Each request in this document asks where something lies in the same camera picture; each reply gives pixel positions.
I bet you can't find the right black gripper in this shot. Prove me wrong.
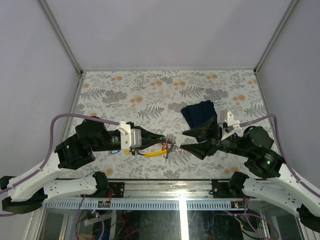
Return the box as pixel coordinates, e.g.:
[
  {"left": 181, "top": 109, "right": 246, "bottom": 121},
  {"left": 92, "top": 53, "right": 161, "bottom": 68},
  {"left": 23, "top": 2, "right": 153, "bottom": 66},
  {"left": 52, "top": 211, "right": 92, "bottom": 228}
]
[{"left": 179, "top": 115, "right": 251, "bottom": 159}]

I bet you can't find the red key tag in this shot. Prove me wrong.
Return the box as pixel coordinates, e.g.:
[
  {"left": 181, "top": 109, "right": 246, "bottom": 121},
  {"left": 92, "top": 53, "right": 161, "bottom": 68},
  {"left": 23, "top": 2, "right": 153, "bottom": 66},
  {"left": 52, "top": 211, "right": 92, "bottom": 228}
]
[{"left": 161, "top": 143, "right": 168, "bottom": 151}]

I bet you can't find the metal keyring with yellow handle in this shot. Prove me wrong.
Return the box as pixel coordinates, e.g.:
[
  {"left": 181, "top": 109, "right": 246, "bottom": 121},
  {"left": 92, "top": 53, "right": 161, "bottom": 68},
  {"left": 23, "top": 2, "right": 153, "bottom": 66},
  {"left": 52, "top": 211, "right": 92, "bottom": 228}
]
[{"left": 142, "top": 138, "right": 181, "bottom": 159}]

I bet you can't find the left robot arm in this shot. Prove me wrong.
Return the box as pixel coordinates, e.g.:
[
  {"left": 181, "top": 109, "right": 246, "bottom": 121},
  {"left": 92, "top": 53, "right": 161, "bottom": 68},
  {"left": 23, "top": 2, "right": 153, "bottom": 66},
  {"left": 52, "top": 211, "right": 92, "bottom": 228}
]
[{"left": 0, "top": 116, "right": 168, "bottom": 217}]

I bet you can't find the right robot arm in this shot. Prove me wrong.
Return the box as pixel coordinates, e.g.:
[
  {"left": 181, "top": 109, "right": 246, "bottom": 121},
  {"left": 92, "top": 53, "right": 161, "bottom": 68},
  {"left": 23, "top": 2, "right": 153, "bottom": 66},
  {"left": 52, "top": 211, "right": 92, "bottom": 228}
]
[{"left": 181, "top": 111, "right": 320, "bottom": 232}]

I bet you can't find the dark blue folded cloth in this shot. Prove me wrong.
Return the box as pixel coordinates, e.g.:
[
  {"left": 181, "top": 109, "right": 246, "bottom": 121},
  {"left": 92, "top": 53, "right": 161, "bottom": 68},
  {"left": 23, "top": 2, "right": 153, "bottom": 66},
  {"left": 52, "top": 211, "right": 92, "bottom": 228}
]
[{"left": 181, "top": 100, "right": 217, "bottom": 129}]

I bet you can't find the blue key tag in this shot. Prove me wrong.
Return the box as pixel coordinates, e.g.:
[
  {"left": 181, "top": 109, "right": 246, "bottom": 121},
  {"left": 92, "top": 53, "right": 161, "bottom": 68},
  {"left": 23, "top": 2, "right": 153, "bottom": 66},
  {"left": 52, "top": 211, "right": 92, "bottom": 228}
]
[{"left": 110, "top": 150, "right": 120, "bottom": 155}]

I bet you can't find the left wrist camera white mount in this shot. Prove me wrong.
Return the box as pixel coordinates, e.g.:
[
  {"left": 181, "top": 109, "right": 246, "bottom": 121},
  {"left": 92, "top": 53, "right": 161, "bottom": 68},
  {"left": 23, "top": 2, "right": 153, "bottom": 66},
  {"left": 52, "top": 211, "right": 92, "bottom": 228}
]
[{"left": 115, "top": 121, "right": 142, "bottom": 150}]

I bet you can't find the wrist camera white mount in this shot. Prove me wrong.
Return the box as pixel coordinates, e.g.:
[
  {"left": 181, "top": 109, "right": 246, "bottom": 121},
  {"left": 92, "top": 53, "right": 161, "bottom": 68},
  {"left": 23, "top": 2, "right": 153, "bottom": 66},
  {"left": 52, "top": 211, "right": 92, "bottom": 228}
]
[
  {"left": 115, "top": 121, "right": 142, "bottom": 150},
  {"left": 217, "top": 109, "right": 242, "bottom": 140}
]

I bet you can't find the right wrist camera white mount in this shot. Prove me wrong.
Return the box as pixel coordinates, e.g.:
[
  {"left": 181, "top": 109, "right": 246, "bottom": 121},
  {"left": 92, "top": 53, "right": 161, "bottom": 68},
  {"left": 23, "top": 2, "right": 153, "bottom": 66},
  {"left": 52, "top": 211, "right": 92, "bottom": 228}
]
[{"left": 217, "top": 109, "right": 242, "bottom": 140}]

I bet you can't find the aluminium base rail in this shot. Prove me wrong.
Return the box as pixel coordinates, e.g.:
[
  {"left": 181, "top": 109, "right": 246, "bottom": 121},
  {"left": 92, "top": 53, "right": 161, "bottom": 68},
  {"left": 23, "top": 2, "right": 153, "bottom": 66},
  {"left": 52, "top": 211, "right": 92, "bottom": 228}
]
[{"left": 42, "top": 178, "right": 253, "bottom": 200}]

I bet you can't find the slotted grey cable duct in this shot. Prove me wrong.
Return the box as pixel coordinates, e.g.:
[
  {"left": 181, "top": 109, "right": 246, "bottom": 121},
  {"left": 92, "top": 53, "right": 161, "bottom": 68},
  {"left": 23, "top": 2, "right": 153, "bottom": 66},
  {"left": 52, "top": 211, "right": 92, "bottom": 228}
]
[{"left": 46, "top": 199, "right": 233, "bottom": 211}]

